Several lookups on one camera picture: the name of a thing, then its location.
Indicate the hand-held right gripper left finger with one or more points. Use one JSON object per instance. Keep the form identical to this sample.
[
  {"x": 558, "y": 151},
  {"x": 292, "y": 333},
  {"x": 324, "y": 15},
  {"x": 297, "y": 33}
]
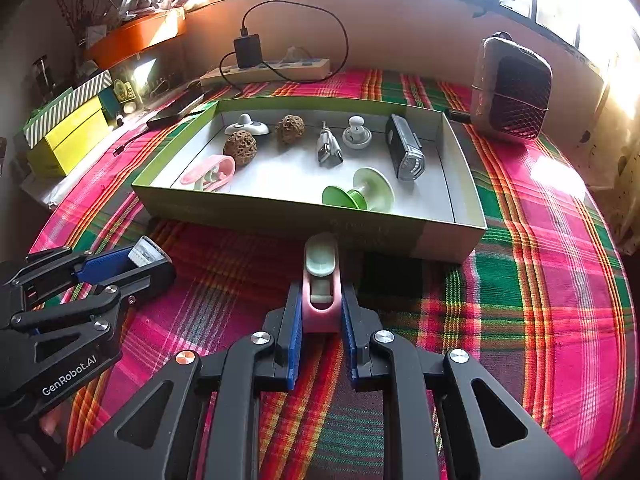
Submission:
[{"x": 295, "y": 340}]

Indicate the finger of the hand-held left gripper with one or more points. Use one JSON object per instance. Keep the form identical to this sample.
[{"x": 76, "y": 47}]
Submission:
[
  {"x": 107, "y": 262},
  {"x": 145, "y": 280}
]

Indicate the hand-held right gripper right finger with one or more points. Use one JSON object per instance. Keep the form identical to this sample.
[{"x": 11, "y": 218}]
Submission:
[{"x": 350, "y": 345}]

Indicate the white round jar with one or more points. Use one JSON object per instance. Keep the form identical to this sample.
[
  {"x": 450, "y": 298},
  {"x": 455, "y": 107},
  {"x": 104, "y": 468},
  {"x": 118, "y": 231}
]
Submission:
[{"x": 145, "y": 252}]

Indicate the green and white cardboard box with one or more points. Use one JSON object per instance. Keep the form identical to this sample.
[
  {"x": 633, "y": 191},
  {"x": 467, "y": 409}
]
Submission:
[{"x": 225, "y": 210}]

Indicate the plain pink clip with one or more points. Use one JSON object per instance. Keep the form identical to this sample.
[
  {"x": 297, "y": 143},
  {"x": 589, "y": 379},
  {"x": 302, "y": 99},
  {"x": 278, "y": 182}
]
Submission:
[{"x": 210, "y": 172}]

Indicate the green and white spool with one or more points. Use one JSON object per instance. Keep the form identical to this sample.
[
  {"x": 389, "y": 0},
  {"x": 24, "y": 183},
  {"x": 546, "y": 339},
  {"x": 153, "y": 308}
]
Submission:
[{"x": 360, "y": 190}]

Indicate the brown walnut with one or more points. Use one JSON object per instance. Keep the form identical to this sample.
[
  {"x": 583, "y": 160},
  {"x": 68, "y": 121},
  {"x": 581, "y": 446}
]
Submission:
[
  {"x": 290, "y": 129},
  {"x": 240, "y": 147}
]

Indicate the white oval figure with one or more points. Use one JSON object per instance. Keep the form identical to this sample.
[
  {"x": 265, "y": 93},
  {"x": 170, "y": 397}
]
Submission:
[{"x": 246, "y": 125}]

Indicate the black rectangular device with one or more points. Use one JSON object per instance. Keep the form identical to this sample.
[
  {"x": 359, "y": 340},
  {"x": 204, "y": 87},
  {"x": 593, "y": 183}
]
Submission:
[{"x": 402, "y": 147}]

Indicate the person's left hand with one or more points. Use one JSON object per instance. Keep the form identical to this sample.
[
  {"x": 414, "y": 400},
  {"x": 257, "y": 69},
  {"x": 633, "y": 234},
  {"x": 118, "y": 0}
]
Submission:
[{"x": 52, "y": 422}]

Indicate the yellow cardboard box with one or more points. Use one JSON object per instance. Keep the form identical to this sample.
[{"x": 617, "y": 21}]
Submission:
[
  {"x": 70, "y": 152},
  {"x": 75, "y": 122}
]

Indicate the green picture card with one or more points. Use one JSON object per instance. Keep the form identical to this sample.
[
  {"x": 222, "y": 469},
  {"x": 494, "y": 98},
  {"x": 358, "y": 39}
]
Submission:
[{"x": 122, "y": 90}]

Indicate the dark glass jar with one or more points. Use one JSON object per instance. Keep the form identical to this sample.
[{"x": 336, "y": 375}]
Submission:
[{"x": 42, "y": 77}]

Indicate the orange planter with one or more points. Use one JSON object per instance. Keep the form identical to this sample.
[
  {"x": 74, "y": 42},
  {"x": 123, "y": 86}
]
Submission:
[{"x": 135, "y": 37}]

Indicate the beige power strip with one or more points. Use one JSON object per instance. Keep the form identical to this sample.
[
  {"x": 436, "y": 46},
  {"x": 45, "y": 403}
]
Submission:
[{"x": 270, "y": 70}]

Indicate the black charger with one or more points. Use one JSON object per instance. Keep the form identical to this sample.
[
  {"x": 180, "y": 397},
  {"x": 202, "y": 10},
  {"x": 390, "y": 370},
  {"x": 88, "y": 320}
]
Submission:
[{"x": 248, "y": 50}]

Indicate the black plug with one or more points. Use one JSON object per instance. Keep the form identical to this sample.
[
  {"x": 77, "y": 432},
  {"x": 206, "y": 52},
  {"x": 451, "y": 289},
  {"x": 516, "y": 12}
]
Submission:
[{"x": 457, "y": 116}]

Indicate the dried twig branches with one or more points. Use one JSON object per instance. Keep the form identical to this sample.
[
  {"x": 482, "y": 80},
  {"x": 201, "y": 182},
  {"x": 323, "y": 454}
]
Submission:
[{"x": 75, "y": 0}]

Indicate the small space heater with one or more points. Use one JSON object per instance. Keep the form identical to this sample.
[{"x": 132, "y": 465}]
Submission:
[{"x": 510, "y": 90}]

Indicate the cream patterned curtain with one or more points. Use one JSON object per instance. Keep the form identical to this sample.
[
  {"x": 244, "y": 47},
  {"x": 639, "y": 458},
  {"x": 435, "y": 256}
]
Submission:
[{"x": 615, "y": 135}]

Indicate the black window latch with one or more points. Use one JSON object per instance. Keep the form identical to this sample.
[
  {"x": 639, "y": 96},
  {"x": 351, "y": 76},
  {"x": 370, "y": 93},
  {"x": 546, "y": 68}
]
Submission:
[{"x": 492, "y": 2}]

